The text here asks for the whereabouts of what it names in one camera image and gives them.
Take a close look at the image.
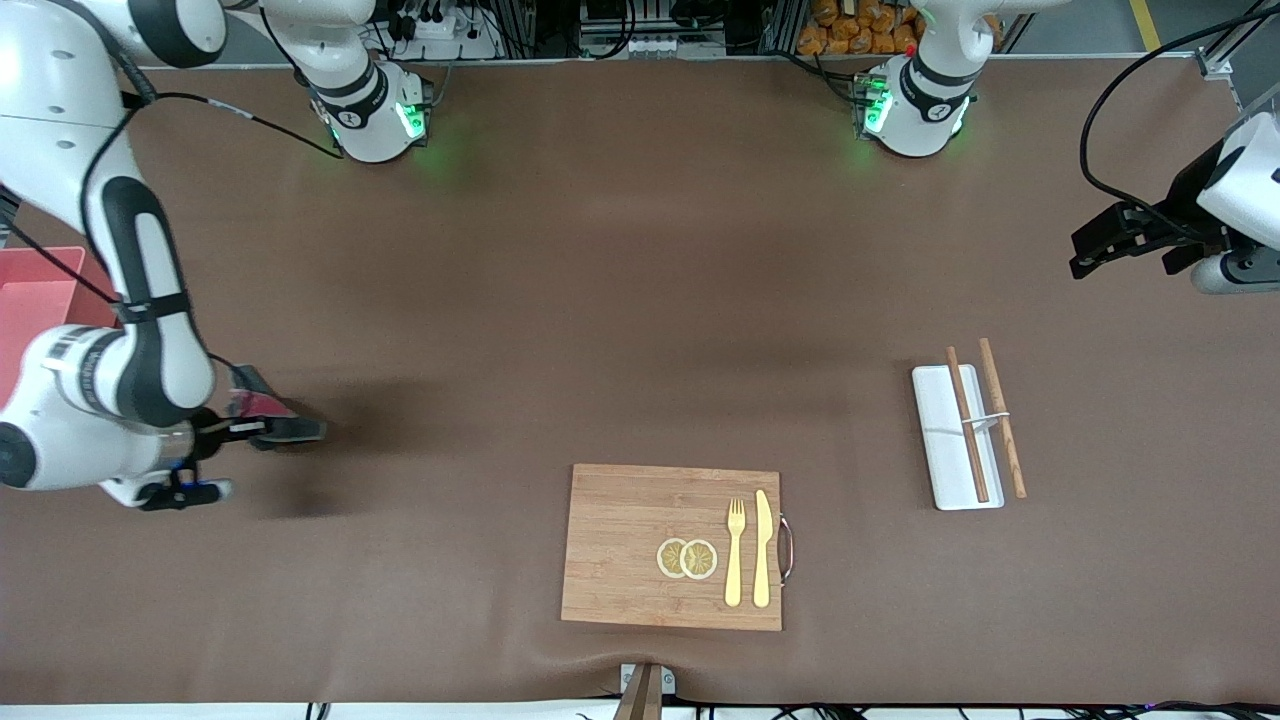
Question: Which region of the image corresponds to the red and grey cloth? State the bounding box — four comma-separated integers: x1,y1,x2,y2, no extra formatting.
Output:
226,364,303,423

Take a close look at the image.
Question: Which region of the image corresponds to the white power strip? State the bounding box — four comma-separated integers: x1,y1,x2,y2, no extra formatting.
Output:
385,0,504,61

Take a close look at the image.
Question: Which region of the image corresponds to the bamboo cutting board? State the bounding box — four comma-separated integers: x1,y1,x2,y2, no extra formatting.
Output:
560,463,796,633

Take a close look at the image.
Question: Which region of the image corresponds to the pile of orange items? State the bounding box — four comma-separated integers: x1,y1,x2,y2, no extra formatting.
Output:
797,0,923,57

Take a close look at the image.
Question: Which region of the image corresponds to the white rectangular tray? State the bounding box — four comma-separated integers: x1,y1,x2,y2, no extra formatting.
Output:
911,364,1005,512

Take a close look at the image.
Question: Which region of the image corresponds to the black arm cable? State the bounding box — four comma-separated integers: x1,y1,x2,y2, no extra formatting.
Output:
0,90,346,306
1080,5,1280,246

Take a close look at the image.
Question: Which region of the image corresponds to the aluminium frame strut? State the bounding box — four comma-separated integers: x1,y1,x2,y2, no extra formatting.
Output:
1200,0,1280,81

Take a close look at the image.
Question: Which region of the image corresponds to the yellow fork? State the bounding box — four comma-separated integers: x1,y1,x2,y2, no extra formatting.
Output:
725,498,747,608

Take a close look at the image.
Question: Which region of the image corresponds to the brown table mat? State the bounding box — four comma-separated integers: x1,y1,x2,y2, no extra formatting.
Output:
0,55,1280,706

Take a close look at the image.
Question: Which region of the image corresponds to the pink plastic bin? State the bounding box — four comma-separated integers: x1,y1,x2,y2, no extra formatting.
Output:
0,246,123,401

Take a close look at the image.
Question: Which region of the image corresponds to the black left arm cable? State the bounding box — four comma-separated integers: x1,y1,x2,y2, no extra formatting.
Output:
1080,5,1280,246

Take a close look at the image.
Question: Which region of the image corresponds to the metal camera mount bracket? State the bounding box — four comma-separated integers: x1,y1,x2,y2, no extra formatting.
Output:
612,663,677,720

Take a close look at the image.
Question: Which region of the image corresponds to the yellow knife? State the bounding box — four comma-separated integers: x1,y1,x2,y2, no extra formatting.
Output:
753,489,774,609

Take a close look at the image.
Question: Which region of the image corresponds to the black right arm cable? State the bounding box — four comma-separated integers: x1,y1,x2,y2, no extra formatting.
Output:
0,90,346,306

